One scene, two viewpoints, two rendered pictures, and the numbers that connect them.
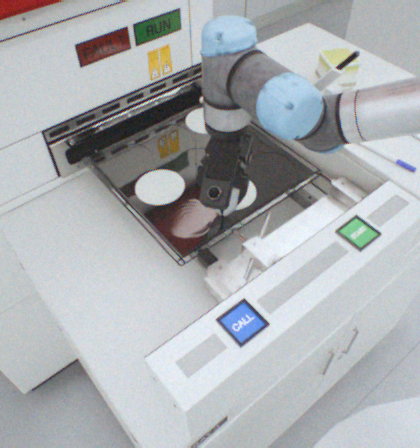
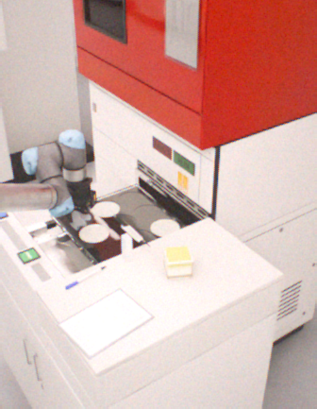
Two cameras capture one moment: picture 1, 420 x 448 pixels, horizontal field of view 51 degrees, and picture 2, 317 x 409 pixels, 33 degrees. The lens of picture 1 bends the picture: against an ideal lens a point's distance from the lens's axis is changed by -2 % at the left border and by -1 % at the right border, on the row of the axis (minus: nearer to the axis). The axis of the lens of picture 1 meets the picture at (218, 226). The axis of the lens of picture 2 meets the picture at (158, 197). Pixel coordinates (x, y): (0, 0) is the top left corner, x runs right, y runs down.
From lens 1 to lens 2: 182 cm
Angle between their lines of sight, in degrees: 68
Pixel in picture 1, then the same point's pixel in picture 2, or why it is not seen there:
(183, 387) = not seen: outside the picture
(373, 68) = (199, 299)
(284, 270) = (18, 229)
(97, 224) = not seen: hidden behind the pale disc
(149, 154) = (134, 206)
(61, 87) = (145, 148)
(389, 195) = (51, 275)
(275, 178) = (101, 251)
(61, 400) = not seen: hidden behind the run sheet
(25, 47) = (139, 120)
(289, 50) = (228, 255)
